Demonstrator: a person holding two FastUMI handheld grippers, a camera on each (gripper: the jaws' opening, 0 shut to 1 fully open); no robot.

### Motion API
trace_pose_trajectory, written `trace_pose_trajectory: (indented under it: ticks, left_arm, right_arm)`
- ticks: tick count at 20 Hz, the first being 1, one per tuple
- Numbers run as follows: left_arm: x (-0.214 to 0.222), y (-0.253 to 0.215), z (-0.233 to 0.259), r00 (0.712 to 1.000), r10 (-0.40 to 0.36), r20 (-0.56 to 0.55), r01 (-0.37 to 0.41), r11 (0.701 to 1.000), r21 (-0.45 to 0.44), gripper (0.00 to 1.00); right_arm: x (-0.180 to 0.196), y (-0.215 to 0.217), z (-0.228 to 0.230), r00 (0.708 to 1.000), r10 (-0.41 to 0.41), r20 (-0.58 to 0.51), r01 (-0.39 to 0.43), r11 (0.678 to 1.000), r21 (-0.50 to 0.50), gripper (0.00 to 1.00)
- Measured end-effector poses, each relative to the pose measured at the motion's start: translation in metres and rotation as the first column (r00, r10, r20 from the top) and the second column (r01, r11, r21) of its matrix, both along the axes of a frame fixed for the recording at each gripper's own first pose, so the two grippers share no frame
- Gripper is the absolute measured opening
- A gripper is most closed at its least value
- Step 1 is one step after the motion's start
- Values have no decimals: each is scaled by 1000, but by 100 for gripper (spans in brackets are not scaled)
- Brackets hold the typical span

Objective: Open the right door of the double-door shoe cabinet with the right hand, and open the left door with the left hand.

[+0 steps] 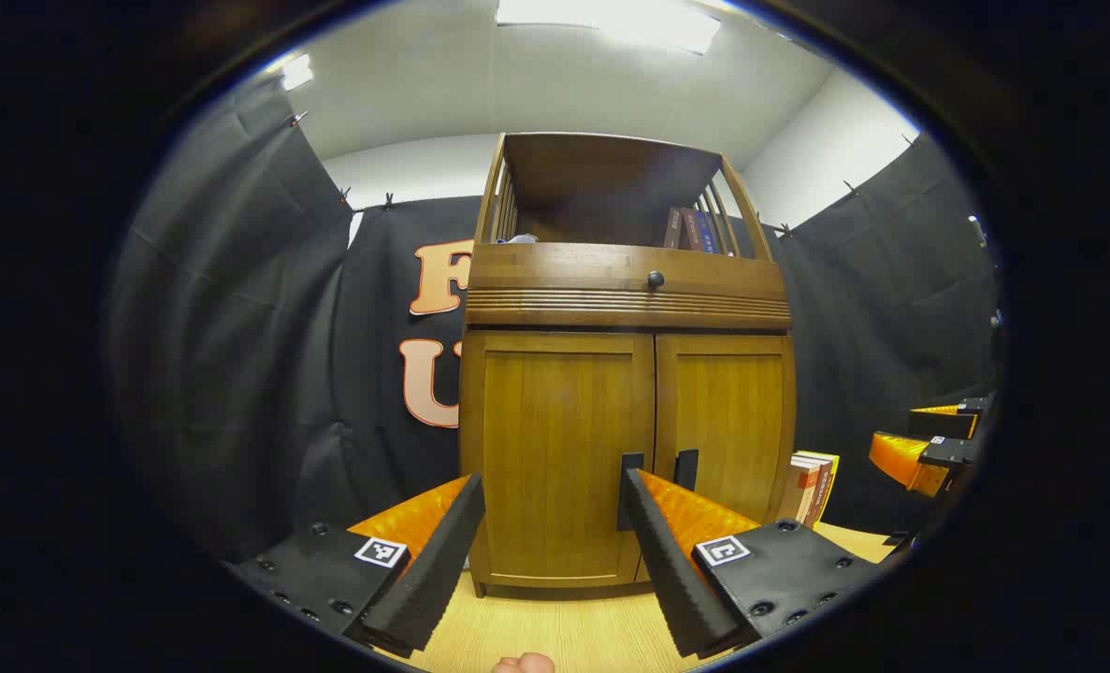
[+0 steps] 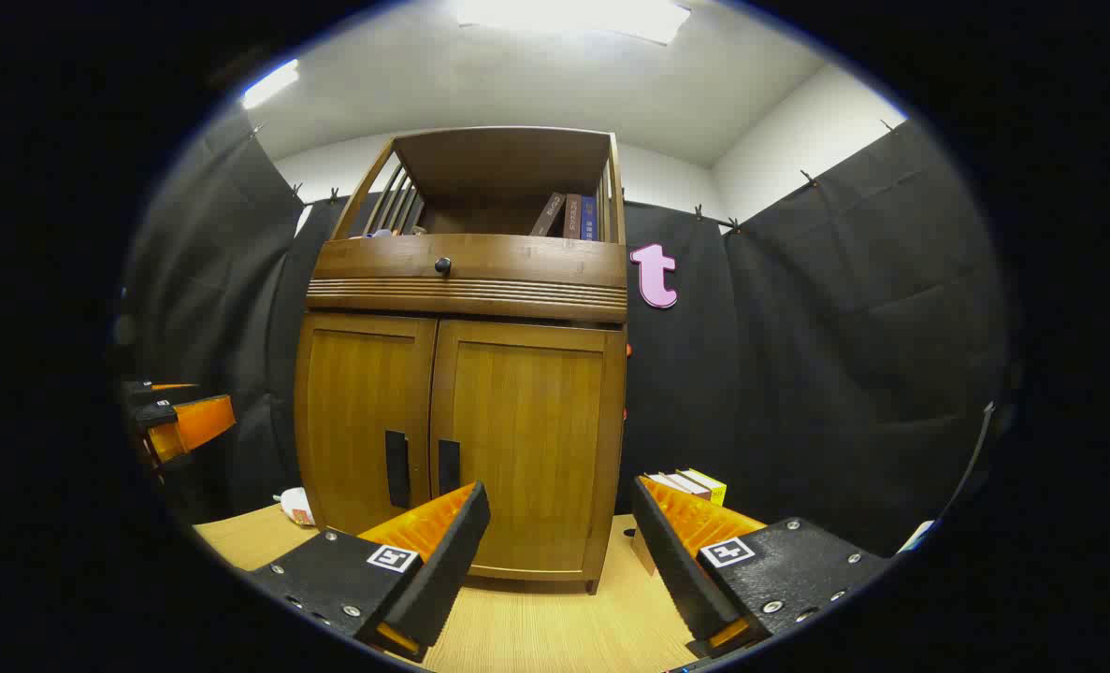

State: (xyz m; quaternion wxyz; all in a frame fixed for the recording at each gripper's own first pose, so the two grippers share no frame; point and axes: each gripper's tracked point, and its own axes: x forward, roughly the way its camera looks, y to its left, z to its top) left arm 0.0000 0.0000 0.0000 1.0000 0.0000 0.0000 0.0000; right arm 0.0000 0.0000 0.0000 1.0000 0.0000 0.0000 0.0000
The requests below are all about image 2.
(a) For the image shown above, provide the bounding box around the large ceiling light panel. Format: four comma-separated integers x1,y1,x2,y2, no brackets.
452,0,693,46

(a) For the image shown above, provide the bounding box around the wooden cabinet door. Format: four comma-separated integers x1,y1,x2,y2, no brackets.
295,311,439,536
430,320,627,585

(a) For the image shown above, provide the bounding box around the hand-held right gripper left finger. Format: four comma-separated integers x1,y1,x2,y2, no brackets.
246,480,492,663

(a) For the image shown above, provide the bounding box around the white plastic packet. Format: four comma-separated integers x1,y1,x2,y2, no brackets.
274,487,317,527

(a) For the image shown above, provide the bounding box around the small ceiling light panel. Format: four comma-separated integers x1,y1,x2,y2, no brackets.
241,59,300,110

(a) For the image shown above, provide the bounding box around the yellow box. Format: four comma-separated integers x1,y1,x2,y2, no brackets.
676,467,728,508

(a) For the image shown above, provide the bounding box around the wooden double-door shoe cabinet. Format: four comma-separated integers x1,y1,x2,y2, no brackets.
293,126,630,596

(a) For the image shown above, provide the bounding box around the wooden drawer with black knob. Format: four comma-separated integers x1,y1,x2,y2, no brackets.
311,234,628,286

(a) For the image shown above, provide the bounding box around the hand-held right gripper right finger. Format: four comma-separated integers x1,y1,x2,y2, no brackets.
629,475,894,658

